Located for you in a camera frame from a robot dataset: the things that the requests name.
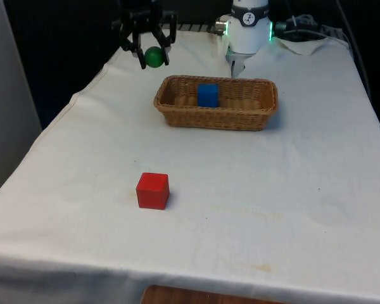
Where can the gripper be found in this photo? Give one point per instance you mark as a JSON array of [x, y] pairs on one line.
[[144, 7]]

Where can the green ball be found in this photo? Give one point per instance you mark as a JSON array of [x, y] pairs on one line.
[[154, 57]]

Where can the wicker basket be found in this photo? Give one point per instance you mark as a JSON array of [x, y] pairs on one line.
[[221, 117]]

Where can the blue cube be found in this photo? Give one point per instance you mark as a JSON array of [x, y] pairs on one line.
[[207, 95]]

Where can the red cube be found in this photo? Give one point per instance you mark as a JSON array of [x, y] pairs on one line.
[[152, 191]]

